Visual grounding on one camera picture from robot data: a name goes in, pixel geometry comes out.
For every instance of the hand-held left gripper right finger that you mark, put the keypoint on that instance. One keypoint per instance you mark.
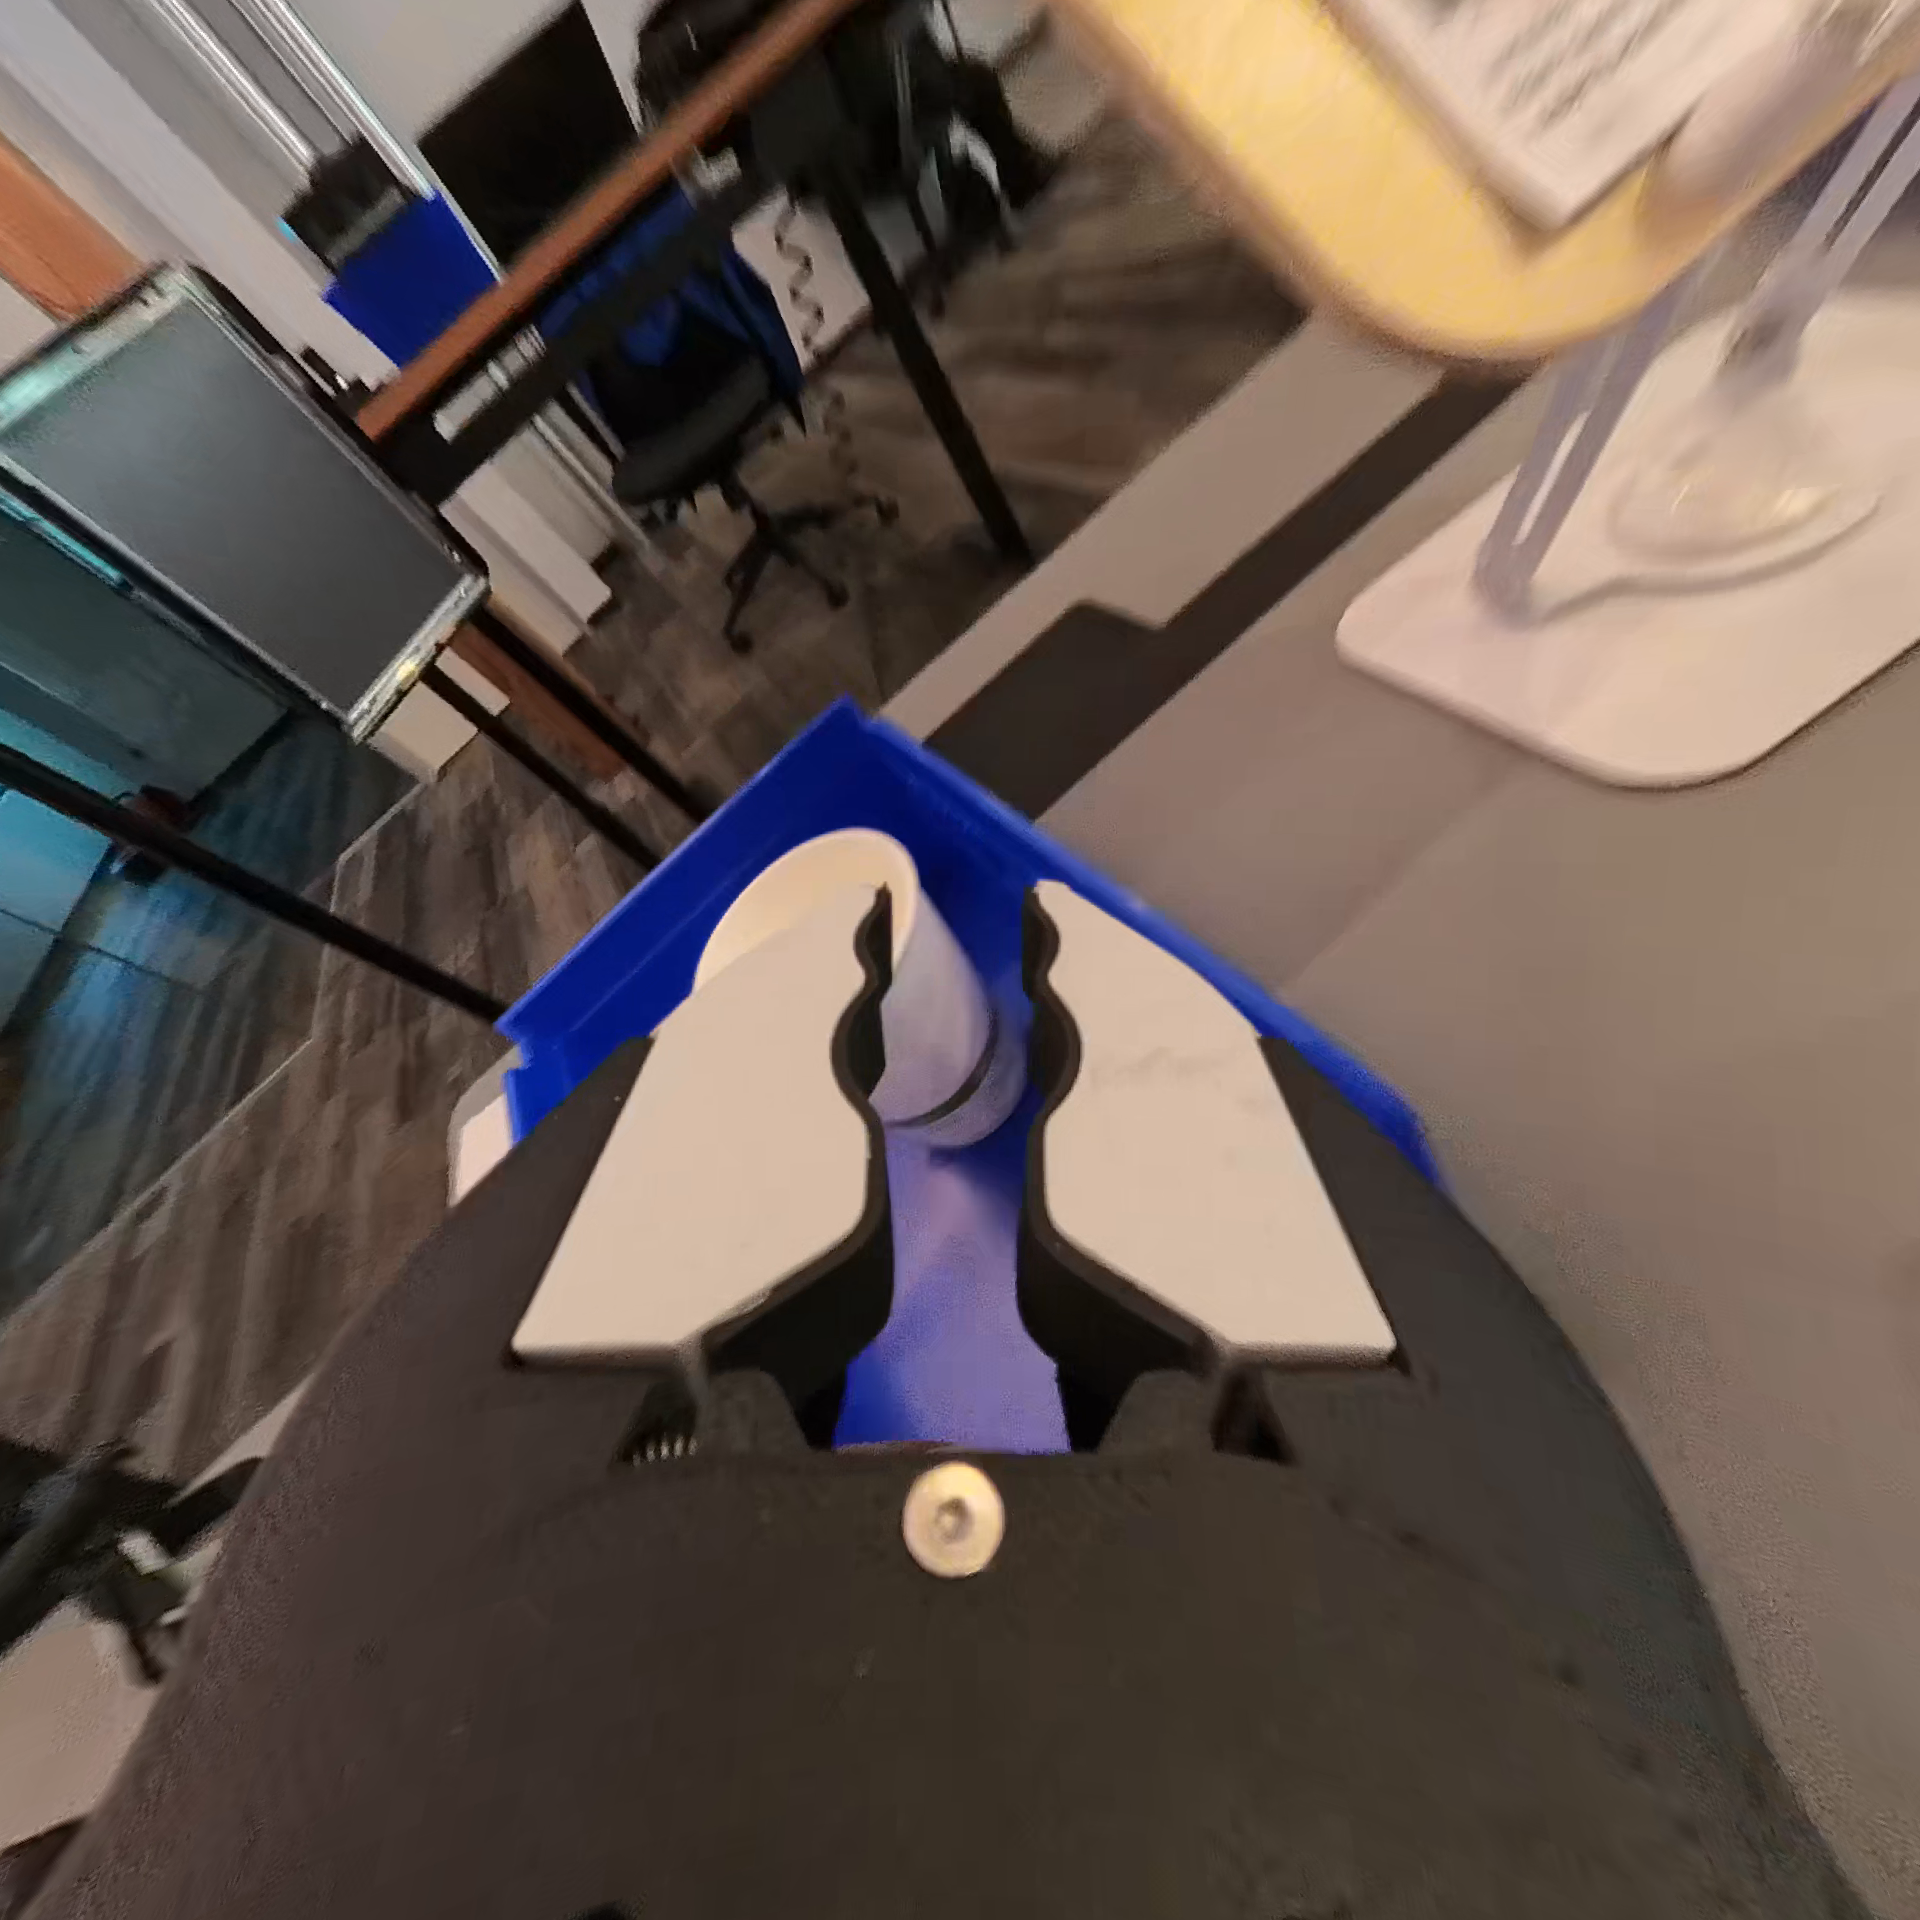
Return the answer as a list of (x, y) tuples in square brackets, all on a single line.
[(1201, 1184)]

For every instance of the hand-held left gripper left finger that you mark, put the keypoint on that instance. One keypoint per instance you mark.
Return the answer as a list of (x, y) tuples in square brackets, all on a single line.
[(705, 1184)]

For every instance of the blue plastic bin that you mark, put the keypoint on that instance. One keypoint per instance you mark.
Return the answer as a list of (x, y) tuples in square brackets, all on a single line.
[(600, 1019), (411, 283)]

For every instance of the white paper cup green band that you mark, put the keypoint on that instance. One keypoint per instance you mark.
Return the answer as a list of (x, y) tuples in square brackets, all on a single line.
[(944, 1037)]

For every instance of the grey desk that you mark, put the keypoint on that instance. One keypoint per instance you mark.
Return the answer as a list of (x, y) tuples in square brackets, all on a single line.
[(1575, 1049)]

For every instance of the wooden book stand white base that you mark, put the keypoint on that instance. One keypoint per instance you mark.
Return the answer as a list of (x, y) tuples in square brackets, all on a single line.
[(1650, 674)]

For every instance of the black tripod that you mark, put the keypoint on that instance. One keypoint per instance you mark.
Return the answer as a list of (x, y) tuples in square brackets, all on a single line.
[(89, 1517)]

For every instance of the black office chair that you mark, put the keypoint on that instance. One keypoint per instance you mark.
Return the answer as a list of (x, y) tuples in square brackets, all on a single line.
[(690, 434)]

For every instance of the silver framed sign board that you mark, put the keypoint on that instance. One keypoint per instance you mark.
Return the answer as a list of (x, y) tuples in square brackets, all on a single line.
[(225, 480)]

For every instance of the blue cloth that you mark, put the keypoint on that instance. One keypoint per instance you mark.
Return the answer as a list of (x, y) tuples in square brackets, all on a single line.
[(764, 330)]

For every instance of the black monitor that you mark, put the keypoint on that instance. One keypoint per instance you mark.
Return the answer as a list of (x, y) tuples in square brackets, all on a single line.
[(524, 135)]

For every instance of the printed instruction sheet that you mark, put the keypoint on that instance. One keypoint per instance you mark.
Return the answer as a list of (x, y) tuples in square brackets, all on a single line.
[(1575, 89)]

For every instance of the wooden table black frame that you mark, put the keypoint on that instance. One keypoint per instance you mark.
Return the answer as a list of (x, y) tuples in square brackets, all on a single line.
[(600, 218)]

